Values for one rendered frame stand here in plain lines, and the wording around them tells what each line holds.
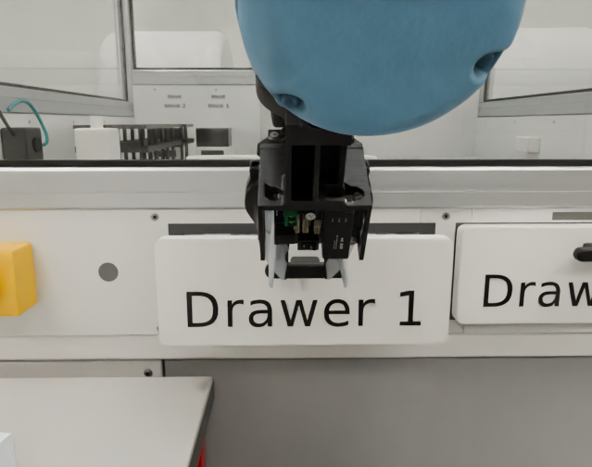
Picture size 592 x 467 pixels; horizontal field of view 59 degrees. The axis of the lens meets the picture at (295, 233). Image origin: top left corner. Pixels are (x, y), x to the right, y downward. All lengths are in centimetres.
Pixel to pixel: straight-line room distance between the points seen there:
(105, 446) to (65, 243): 23
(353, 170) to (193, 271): 23
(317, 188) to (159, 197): 30
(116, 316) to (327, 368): 25
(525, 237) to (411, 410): 25
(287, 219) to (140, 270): 30
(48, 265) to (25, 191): 8
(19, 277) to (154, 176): 17
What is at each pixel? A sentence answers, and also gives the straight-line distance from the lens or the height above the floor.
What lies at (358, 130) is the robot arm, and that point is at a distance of 16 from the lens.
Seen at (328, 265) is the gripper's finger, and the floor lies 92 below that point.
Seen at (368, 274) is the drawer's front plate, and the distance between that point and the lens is 52.
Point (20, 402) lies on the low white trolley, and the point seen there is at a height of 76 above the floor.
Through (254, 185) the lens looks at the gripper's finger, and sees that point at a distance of 39.
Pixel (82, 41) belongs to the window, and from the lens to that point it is 62.
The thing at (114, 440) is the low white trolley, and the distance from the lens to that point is 53.
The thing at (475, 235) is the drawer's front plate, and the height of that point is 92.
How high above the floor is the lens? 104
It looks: 12 degrees down
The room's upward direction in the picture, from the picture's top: straight up
